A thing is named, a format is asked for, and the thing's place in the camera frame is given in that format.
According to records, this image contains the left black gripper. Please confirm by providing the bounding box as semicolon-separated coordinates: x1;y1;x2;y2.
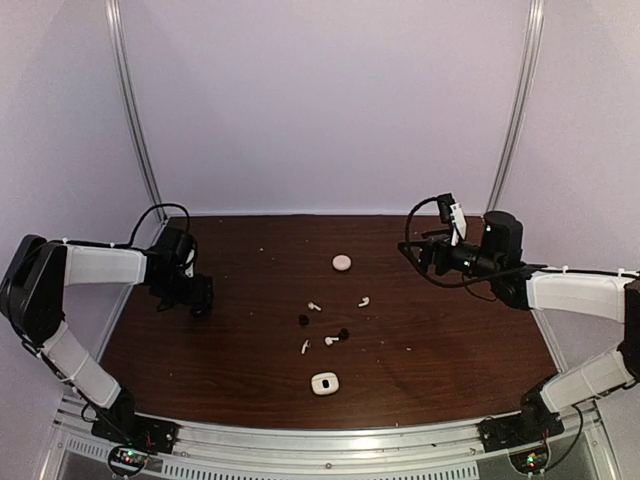
156;269;213;306

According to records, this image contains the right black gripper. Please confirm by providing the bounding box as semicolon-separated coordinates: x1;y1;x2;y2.
398;227;501;282

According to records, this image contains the white square charging case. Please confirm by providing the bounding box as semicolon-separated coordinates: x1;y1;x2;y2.
310;372;340;396

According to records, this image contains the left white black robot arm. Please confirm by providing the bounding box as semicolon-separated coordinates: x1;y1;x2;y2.
1;227;214;444

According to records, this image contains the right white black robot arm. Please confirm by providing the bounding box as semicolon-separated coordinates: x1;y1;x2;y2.
398;205;639;442

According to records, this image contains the pink round earbud case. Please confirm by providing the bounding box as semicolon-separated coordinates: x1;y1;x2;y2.
332;254;352;272

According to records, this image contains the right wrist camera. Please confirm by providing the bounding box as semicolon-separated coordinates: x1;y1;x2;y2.
436;193;467;246

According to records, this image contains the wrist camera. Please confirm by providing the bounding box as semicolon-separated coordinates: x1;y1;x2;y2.
436;193;467;246
151;226;197;272

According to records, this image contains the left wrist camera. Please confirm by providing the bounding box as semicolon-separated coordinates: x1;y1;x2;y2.
151;226;197;272

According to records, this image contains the right black cable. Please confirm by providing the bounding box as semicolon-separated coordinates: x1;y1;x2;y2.
404;195;501;301

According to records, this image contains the black cable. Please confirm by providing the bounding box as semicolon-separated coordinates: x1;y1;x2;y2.
404;195;501;301
122;202;191;249

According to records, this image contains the left black cable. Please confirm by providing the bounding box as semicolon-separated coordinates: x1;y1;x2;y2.
122;202;191;249

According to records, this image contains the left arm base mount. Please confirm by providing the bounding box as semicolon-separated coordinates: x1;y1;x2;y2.
81;400;178;479

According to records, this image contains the front aluminium rail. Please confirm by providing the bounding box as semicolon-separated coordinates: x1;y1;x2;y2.
44;394;616;480

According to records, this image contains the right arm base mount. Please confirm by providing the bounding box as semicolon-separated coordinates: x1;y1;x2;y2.
477;391;565;477

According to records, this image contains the right aluminium frame post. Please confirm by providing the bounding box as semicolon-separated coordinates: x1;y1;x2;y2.
486;0;545;211

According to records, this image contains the aluminium frame post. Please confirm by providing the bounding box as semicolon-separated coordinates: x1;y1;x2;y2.
486;0;545;211
104;0;162;205

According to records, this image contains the left aluminium frame post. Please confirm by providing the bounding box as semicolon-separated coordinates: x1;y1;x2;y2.
104;0;162;205

